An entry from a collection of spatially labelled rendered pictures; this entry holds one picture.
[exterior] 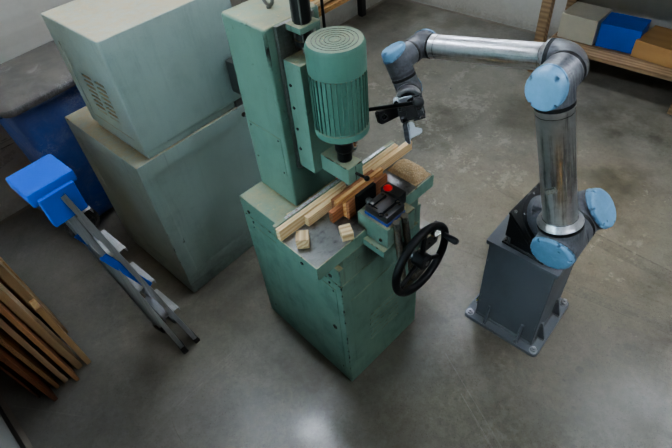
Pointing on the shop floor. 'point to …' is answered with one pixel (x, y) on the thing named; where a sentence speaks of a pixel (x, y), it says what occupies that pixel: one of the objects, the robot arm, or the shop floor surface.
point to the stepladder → (54, 195)
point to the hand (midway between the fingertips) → (400, 123)
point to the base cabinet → (335, 304)
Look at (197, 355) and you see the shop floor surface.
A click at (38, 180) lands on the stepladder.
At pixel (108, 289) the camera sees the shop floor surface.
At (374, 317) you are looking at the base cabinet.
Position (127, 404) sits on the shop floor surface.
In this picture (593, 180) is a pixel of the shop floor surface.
